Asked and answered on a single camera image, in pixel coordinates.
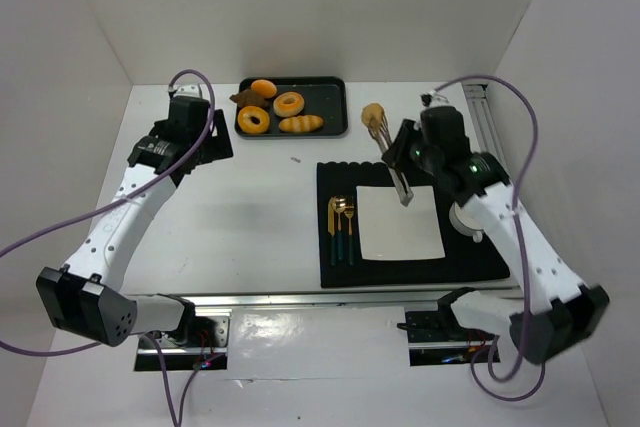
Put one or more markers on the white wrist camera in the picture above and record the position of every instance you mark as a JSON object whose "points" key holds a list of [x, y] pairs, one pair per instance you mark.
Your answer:
{"points": [[185, 90], [434, 99]]}

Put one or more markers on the gold fork green handle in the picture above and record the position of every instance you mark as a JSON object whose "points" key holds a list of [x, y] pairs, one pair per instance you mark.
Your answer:
{"points": [[350, 214]]}

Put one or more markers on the pale glazed donut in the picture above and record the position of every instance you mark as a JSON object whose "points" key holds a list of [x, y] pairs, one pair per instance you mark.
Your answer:
{"points": [[288, 104]]}

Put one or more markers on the aluminium table rail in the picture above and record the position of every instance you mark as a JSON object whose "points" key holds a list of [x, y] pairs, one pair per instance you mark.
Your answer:
{"points": [[399, 295]]}

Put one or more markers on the small beige round bread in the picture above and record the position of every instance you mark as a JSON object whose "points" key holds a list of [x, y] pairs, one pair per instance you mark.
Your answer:
{"points": [[373, 116]]}

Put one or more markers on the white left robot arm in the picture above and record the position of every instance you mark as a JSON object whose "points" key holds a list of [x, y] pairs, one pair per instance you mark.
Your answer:
{"points": [[83, 297]]}

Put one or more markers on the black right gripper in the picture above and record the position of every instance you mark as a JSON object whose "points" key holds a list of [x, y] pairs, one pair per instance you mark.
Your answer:
{"points": [[400, 142]]}

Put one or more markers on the sugared orange donut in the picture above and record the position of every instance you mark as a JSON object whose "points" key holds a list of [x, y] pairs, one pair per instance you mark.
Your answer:
{"points": [[253, 120]]}

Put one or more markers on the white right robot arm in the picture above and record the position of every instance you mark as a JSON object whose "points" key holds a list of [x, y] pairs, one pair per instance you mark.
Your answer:
{"points": [[560, 309]]}

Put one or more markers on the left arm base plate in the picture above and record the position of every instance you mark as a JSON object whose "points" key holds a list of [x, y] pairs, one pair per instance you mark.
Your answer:
{"points": [[205, 344]]}

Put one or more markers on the striped orange bread loaf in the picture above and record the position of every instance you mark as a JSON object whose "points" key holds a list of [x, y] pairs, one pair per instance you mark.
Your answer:
{"points": [[301, 124]]}

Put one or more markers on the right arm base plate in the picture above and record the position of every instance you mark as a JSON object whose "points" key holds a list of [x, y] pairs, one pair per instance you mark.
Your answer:
{"points": [[433, 342]]}

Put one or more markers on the brown chocolate croissant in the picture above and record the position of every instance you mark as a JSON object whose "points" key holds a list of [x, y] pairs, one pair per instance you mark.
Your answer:
{"points": [[249, 97]]}

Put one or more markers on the black scalloped placemat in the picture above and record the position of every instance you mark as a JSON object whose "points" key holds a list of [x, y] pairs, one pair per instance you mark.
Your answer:
{"points": [[465, 262]]}

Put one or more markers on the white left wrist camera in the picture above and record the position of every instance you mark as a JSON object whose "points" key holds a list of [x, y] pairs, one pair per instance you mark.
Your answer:
{"points": [[185, 90]]}

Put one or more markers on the steel serving tongs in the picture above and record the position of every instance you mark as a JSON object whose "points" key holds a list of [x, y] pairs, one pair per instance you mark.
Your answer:
{"points": [[378, 130]]}

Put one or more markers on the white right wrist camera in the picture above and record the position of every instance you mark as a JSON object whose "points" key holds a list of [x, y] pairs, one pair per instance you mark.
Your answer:
{"points": [[434, 99]]}

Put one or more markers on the white square plate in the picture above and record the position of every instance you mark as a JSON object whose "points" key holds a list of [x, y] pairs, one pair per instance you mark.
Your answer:
{"points": [[390, 231]]}

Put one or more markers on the white bowl with handles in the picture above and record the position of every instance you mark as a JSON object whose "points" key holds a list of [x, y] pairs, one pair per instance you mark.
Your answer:
{"points": [[465, 224]]}

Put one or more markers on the black baking tray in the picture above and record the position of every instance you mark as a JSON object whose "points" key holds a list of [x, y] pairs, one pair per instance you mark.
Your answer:
{"points": [[324, 97]]}

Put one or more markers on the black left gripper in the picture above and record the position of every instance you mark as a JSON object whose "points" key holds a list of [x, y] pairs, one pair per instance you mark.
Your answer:
{"points": [[218, 134]]}

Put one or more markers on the gold spoon green handle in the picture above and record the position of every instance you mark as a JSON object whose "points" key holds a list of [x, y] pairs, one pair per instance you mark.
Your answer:
{"points": [[339, 205]]}

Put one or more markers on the right side aluminium rails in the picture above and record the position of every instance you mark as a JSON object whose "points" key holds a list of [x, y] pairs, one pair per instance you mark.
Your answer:
{"points": [[477, 101]]}

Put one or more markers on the orange round bun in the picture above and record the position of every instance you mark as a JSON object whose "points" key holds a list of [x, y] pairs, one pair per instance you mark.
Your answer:
{"points": [[264, 88]]}

